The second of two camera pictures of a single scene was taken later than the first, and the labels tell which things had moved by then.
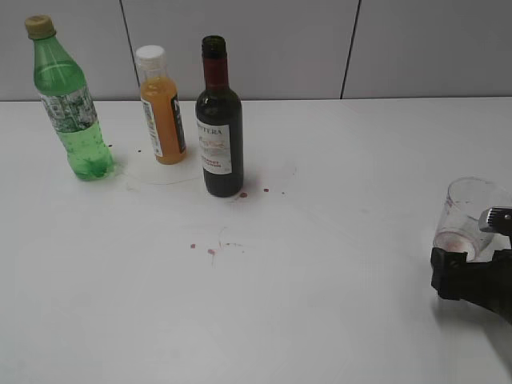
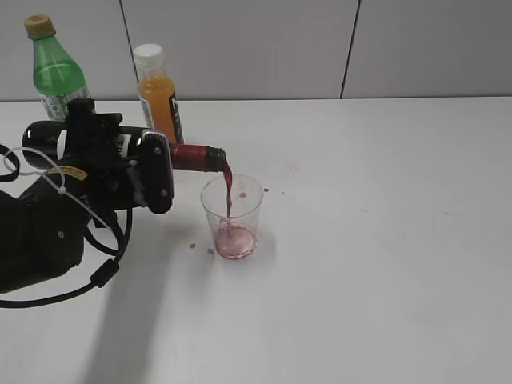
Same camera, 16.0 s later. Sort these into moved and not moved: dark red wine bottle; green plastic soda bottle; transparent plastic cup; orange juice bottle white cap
Moved: transparent plastic cup; dark red wine bottle
Not moved: green plastic soda bottle; orange juice bottle white cap
